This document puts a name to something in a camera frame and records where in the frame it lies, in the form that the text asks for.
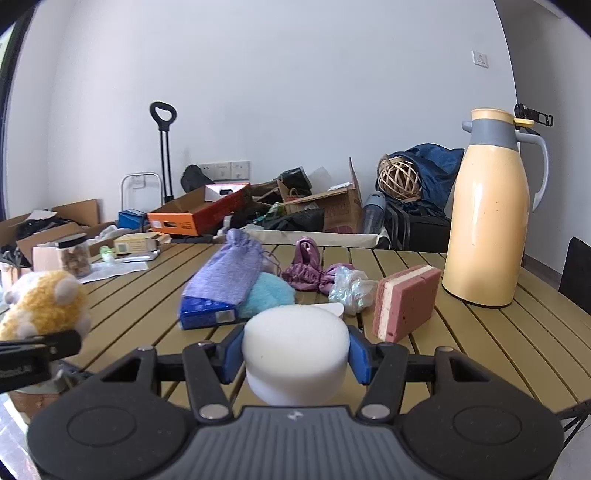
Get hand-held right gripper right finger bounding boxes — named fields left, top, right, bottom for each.
left=348, top=325, right=493, bottom=423

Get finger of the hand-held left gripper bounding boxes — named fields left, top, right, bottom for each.
left=0, top=329, right=84, bottom=366

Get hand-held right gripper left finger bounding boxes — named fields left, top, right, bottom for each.
left=95, top=324, right=247, bottom=423

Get white foam cylinder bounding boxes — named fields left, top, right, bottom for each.
left=241, top=305, right=351, bottom=407

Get clear plastic wrap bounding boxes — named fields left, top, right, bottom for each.
left=329, top=266, right=379, bottom=316

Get blue plush toy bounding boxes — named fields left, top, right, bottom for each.
left=238, top=272, right=297, bottom=320

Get lavender drawstring pouch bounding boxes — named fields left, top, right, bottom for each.
left=182, top=228, right=265, bottom=308

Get purple satin scrunchie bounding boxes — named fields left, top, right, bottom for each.
left=281, top=237, right=354, bottom=294

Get yellow white plush hamster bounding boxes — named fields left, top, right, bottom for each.
left=0, top=270, right=92, bottom=342

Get white plastic piece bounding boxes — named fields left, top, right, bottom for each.
left=309, top=302, right=345, bottom=319

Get pink layered sponge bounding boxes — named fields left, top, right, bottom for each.
left=372, top=264, right=443, bottom=343

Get open brown cardboard box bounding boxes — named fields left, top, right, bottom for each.
left=0, top=215, right=116, bottom=273

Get clear jar black lid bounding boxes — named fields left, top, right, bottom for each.
left=56, top=233, right=92, bottom=278

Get printed paper sheet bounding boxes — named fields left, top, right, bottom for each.
left=78, top=261, right=151, bottom=283

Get cream canvas wagon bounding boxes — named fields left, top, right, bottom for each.
left=212, top=228, right=391, bottom=250

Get dark cloth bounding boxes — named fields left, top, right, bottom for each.
left=263, top=208, right=326, bottom=232
left=0, top=210, right=70, bottom=243

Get white plastic bag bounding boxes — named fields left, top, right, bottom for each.
left=88, top=224, right=121, bottom=245

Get silver foil packet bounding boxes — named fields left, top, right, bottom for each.
left=121, top=247, right=162, bottom=263

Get yellow cardboard box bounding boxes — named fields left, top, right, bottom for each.
left=113, top=232, right=172, bottom=256

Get blue water bottle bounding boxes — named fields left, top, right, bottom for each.
left=362, top=193, right=386, bottom=236

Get orange cardboard box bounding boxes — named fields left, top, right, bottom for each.
left=147, top=183, right=252, bottom=237

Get blue box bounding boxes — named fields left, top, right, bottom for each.
left=117, top=209, right=147, bottom=230

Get rattan ball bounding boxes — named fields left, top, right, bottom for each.
left=378, top=154, right=423, bottom=201

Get black bag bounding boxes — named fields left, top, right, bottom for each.
left=180, top=165, right=215, bottom=193

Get black pouch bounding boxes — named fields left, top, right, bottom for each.
left=278, top=167, right=312, bottom=195

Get cream thermos jug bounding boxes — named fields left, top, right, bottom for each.
left=442, top=108, right=549, bottom=308

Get navy blue bag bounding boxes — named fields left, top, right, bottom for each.
left=388, top=143, right=465, bottom=217

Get silver tube frame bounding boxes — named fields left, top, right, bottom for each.
left=121, top=172, right=161, bottom=217

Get black pull handle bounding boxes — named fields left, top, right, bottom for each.
left=149, top=102, right=178, bottom=204

